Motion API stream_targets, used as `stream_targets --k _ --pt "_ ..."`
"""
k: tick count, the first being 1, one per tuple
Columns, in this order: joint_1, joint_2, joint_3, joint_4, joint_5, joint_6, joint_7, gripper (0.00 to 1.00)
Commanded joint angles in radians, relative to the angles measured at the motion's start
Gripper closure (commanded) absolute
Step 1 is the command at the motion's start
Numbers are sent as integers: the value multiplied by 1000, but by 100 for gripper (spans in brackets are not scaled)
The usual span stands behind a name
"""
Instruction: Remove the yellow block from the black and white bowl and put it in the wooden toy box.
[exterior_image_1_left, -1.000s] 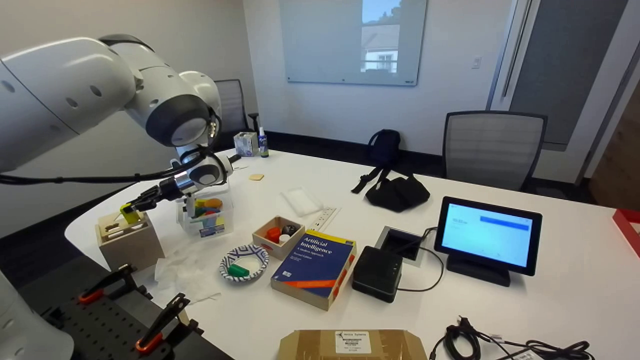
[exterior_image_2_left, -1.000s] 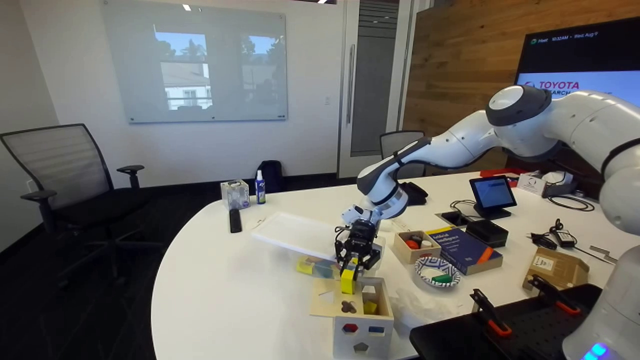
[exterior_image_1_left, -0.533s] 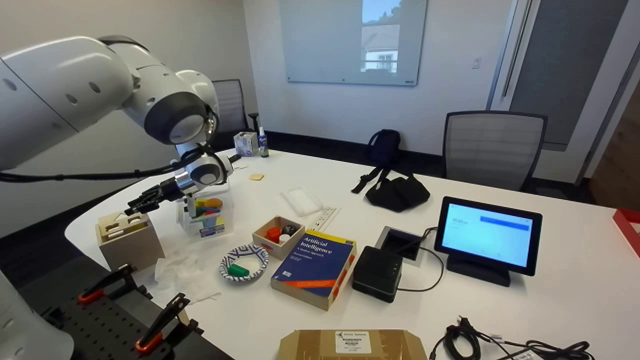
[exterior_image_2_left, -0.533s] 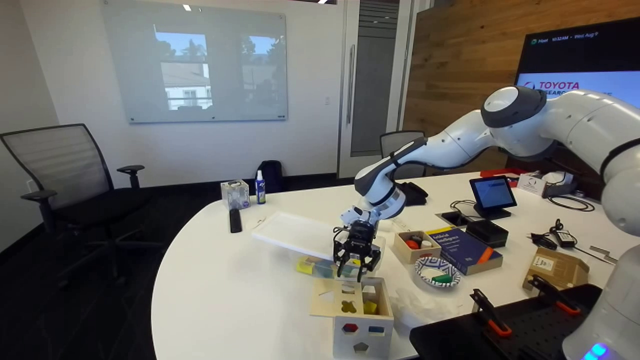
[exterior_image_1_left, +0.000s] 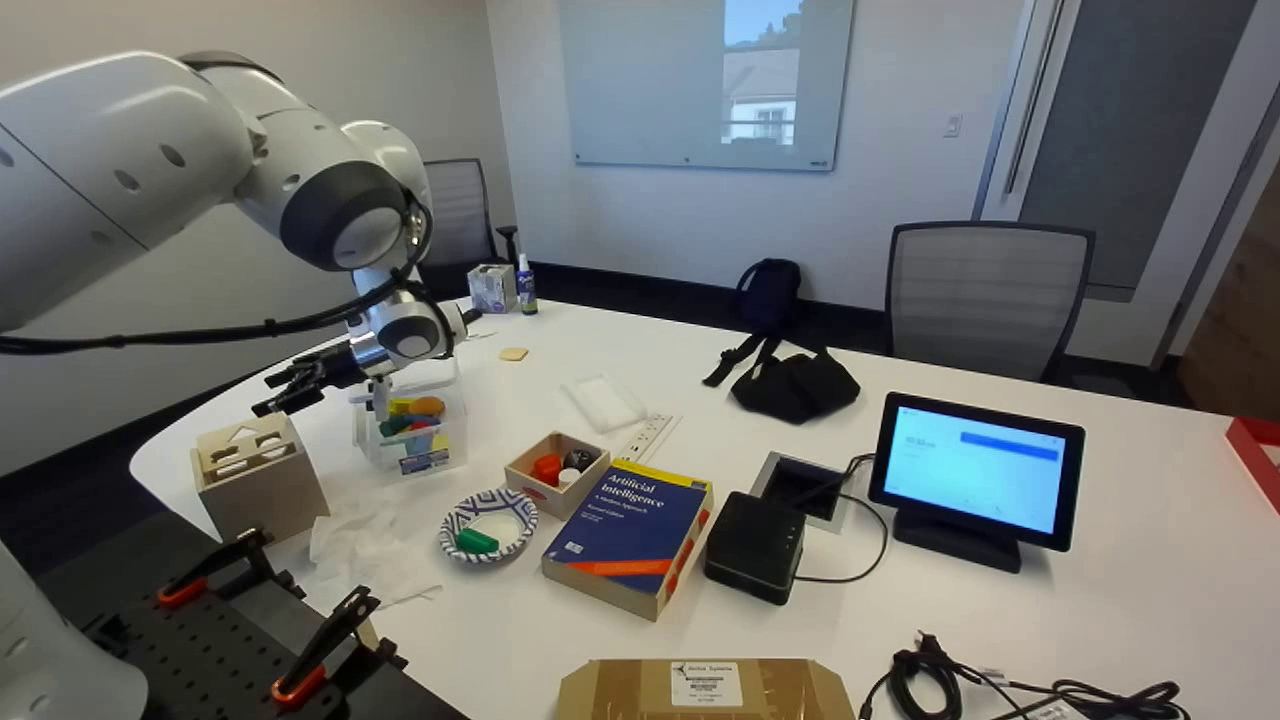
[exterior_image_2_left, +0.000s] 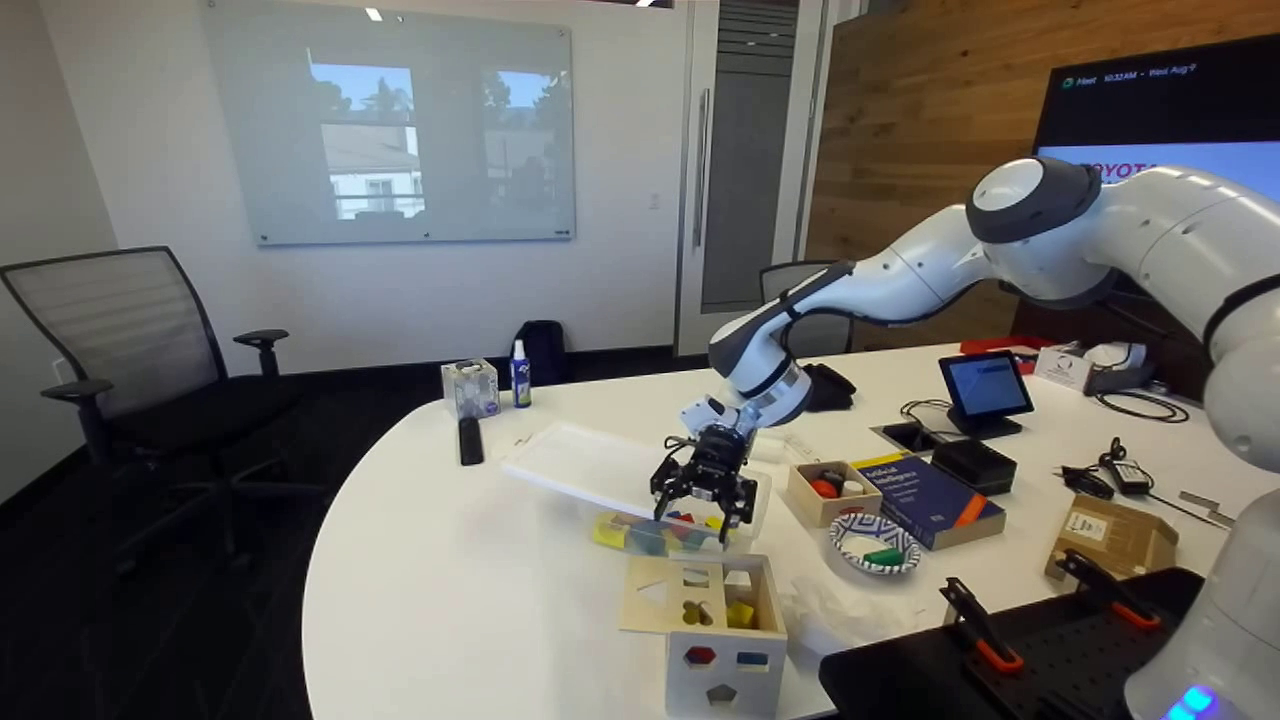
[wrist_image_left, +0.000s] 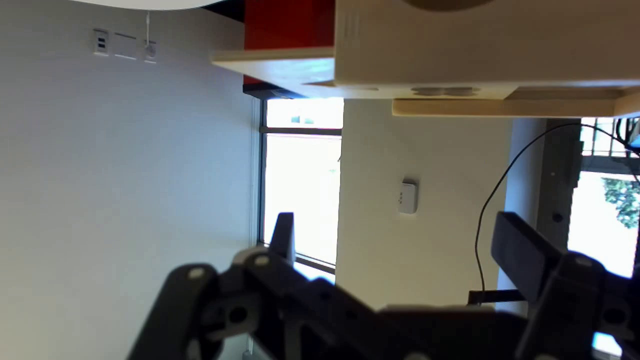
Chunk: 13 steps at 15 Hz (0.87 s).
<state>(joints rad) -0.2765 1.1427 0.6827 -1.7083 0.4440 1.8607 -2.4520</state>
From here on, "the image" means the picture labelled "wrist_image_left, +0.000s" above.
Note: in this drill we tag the window with tree view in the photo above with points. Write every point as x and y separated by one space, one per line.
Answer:
595 225

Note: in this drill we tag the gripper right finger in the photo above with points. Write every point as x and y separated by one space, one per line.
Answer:
525 255

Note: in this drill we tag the blank white wall plate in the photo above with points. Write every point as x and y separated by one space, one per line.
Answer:
125 46

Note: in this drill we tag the tall narrow window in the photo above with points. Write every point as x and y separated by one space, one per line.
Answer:
302 195

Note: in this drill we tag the black and white bowl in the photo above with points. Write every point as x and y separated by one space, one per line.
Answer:
150 4

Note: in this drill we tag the wall socket plate with ports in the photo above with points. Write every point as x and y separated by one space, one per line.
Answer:
101 42

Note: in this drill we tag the red box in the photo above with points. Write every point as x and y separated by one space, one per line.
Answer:
287 22

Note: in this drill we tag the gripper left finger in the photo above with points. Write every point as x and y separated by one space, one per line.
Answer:
260 290

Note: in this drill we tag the white wall thermostat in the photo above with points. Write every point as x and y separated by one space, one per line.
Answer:
408 198

